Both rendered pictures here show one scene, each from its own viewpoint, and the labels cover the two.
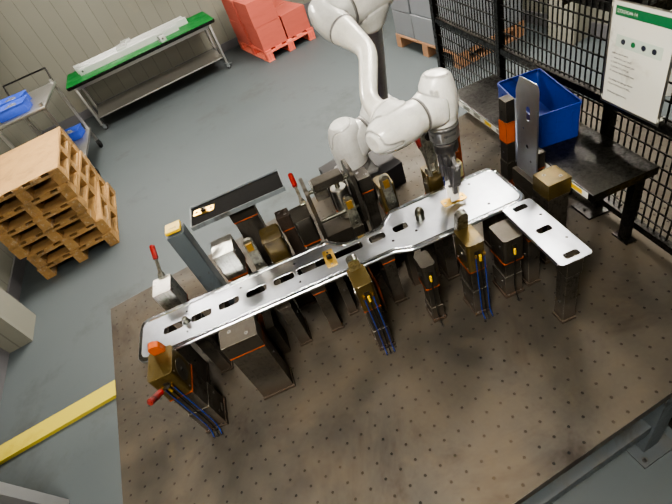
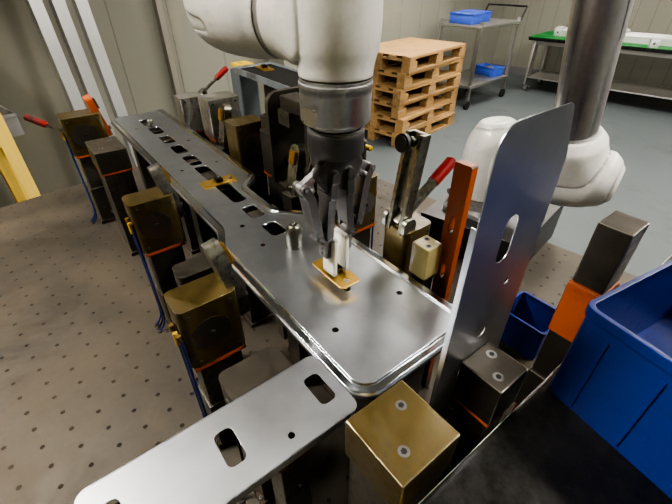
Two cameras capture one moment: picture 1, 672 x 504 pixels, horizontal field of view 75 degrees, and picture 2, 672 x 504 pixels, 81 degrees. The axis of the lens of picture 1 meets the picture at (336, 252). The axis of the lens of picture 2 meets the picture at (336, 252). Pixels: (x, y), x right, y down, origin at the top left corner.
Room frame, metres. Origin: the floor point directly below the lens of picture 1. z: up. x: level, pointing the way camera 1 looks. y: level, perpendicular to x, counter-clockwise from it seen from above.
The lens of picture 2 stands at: (0.81, -0.84, 1.42)
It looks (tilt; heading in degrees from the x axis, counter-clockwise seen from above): 36 degrees down; 53
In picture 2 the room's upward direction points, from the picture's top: straight up
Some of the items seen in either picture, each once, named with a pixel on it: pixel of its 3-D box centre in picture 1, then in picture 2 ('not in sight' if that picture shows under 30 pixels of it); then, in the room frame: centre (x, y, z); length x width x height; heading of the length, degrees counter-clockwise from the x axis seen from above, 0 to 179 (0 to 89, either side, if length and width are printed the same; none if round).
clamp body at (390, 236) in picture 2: (435, 203); (403, 292); (1.29, -0.43, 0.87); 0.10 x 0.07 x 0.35; 1
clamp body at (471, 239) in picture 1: (475, 275); (212, 372); (0.89, -0.39, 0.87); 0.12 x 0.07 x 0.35; 1
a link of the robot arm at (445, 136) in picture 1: (443, 130); (335, 101); (1.11, -0.44, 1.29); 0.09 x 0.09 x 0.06
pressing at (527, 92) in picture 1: (526, 130); (491, 287); (1.10, -0.70, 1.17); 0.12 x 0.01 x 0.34; 1
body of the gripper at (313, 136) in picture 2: (446, 150); (335, 157); (1.11, -0.44, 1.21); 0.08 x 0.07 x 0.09; 1
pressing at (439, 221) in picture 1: (325, 262); (212, 181); (1.09, 0.05, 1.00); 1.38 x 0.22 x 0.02; 91
